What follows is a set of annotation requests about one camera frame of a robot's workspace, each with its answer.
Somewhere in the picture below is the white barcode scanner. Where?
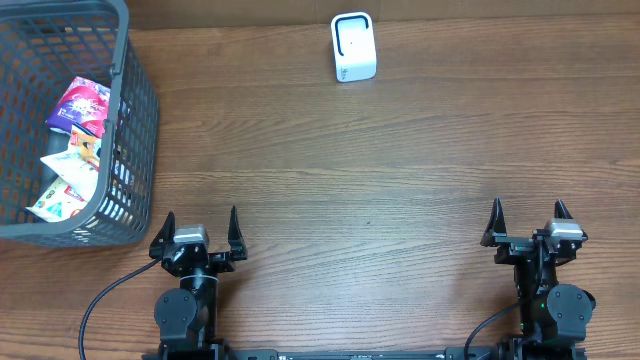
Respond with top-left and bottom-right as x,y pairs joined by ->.
330,11 -> 377,83

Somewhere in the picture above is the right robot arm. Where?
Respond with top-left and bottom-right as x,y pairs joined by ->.
463,198 -> 596,359

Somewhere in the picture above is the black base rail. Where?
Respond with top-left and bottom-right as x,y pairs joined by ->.
141,346 -> 586,360

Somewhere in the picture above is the beige snack bag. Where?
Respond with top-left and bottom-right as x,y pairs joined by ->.
27,177 -> 87,223

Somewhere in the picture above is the white gold-capped cream tube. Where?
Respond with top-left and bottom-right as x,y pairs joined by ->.
41,150 -> 100,201

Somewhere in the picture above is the grey plastic mesh basket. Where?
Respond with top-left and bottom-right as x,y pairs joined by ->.
1,0 -> 159,247

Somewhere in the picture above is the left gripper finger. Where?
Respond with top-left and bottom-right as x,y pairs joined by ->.
149,212 -> 176,259
227,206 -> 248,261

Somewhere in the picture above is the purple red sachet pack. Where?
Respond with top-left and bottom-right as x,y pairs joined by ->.
46,76 -> 110,138

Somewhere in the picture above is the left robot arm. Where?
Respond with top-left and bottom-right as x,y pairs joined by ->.
149,207 -> 248,359

